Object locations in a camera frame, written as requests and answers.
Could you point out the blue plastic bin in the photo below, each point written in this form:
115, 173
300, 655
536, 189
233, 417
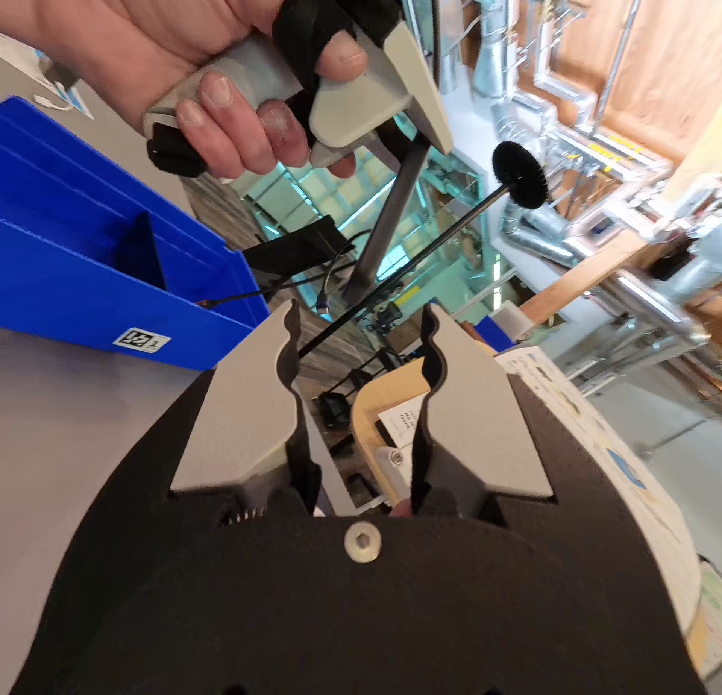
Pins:
68, 266

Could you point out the printed instruction sheet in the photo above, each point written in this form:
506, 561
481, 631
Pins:
587, 436

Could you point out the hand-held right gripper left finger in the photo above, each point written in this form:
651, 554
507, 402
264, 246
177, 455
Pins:
243, 424

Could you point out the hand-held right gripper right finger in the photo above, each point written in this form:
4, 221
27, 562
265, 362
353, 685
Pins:
485, 424

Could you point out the black office chair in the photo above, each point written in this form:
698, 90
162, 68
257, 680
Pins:
293, 244

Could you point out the person's left hand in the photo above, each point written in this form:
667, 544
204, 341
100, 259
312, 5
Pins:
102, 29

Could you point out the black floor stand pole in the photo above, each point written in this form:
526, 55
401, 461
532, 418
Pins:
521, 174

